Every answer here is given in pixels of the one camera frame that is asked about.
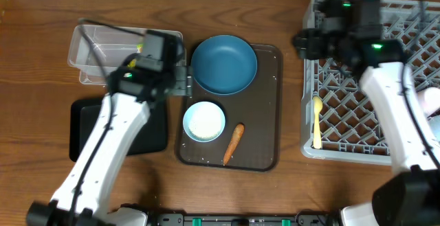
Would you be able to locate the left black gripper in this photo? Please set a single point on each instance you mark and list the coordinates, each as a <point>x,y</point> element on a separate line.
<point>182,82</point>

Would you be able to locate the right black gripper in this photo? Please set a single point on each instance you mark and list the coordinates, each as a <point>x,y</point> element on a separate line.
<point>307,43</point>

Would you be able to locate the dark blue plate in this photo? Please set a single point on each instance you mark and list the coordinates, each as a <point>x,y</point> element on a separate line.
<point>224,64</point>

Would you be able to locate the light blue rice bowl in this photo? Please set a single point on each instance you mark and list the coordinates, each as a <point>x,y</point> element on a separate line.
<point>204,121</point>

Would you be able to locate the yellow plastic spoon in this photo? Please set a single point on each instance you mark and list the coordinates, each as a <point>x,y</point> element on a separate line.
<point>317,107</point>

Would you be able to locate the orange carrot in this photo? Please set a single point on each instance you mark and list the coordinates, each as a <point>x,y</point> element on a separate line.
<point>234,142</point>

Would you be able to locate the pink white cup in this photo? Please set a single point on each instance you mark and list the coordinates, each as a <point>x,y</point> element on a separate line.
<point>429,100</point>

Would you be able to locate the light blue cup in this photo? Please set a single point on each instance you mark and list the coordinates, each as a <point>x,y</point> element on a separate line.
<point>434,124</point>

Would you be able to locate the yellow green snack wrapper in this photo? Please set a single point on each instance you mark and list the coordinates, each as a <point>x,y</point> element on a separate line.
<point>133,57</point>

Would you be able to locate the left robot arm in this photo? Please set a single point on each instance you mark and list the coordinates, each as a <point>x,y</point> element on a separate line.
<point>83,198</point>

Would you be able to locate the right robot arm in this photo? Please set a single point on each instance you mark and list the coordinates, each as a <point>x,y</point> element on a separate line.
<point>351,33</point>

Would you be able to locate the grey dishwasher rack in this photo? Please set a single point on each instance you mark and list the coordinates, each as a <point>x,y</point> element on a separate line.
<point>349,128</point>

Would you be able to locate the clear plastic waste bin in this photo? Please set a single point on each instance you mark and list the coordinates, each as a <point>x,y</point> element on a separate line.
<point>111,46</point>

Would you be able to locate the brown serving tray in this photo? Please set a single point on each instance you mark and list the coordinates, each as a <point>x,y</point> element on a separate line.
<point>257,107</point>

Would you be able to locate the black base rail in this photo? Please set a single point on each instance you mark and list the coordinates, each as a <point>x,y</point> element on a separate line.
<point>302,218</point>

